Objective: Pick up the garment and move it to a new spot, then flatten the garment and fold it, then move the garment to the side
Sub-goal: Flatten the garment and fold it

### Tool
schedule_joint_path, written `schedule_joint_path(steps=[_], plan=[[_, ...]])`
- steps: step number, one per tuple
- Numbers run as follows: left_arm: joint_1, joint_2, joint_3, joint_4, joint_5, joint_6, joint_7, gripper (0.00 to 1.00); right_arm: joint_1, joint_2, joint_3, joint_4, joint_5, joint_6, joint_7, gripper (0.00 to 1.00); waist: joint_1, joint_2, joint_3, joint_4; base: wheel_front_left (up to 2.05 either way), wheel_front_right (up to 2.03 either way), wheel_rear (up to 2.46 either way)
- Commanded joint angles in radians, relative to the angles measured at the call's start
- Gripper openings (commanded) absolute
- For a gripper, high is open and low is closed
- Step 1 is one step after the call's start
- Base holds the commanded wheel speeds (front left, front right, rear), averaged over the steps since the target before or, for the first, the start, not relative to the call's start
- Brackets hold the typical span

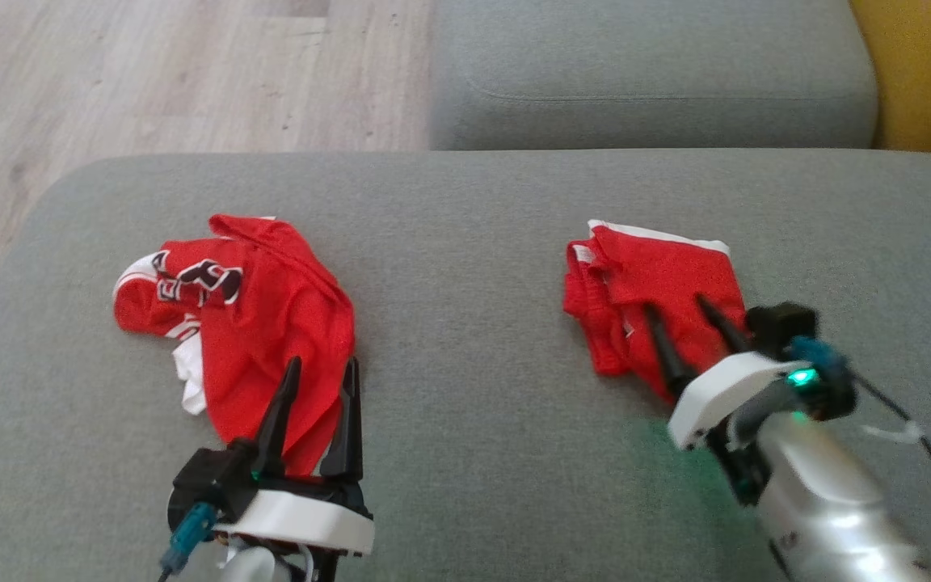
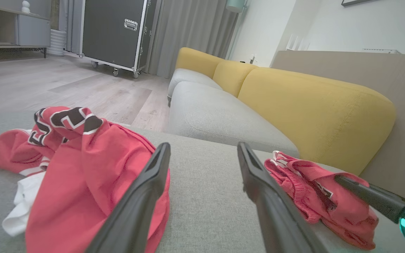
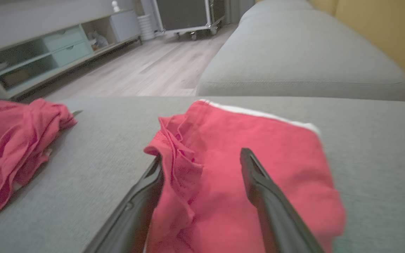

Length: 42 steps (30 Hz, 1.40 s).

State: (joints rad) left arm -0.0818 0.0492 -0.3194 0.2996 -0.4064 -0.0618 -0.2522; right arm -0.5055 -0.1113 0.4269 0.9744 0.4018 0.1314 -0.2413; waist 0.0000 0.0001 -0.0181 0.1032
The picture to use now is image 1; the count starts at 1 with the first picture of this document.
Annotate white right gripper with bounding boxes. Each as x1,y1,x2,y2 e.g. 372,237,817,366
643,295,798,506

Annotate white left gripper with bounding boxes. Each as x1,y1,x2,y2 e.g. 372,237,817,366
215,356,375,582

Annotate red shorts with white stripe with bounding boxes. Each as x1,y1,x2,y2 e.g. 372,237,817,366
562,220,751,403

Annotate red Bulls 23 jersey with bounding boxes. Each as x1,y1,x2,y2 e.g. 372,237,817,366
112,214,356,478

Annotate grey sofa seat cushion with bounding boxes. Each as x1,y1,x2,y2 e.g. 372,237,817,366
0,150,931,582

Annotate grey sofa back cushion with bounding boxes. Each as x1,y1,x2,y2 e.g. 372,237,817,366
429,0,878,152

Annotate black cable with teal plug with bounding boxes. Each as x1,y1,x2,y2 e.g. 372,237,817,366
157,501,218,582
789,335,931,522

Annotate white cable tie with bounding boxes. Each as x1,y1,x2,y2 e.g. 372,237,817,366
861,420,925,444

